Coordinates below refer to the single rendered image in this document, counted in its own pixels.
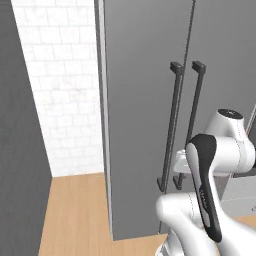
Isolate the pale grey cupboard run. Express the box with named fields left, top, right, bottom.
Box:
left=219, top=173, right=256, bottom=218

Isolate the grey fridge door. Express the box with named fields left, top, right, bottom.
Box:
left=102, top=0, right=195, bottom=241
left=159, top=0, right=256, bottom=235

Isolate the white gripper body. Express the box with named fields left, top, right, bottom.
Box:
left=173, top=148, right=193, bottom=174

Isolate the dark grey fridge door handle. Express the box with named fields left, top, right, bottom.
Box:
left=172, top=60, right=207, bottom=191
left=156, top=61, right=185, bottom=193

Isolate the grey fridge side panel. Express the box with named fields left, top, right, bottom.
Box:
left=93, top=0, right=114, bottom=240

